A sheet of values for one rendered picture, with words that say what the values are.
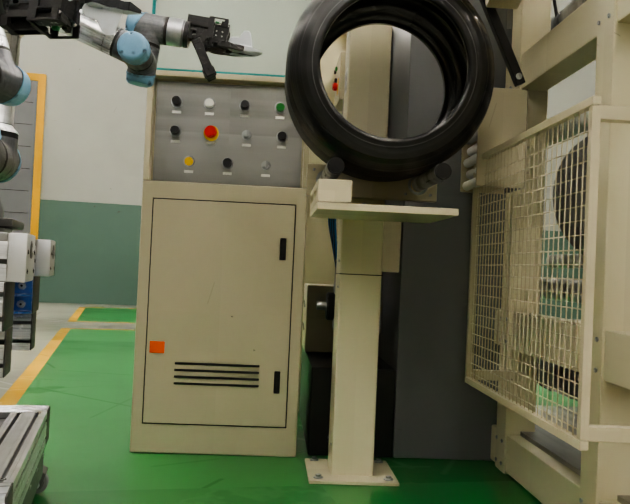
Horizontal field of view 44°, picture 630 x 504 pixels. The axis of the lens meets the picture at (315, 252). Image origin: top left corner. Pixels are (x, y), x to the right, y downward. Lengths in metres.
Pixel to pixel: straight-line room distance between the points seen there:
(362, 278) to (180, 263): 0.63
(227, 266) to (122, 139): 8.80
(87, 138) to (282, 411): 8.99
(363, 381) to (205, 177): 0.87
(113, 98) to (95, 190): 1.31
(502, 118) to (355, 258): 0.61
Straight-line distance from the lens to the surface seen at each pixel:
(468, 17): 2.16
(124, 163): 11.30
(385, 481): 2.43
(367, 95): 2.45
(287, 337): 2.62
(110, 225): 11.23
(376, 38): 2.49
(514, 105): 2.46
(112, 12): 1.39
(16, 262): 1.52
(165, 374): 2.66
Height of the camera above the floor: 0.63
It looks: 1 degrees up
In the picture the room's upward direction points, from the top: 3 degrees clockwise
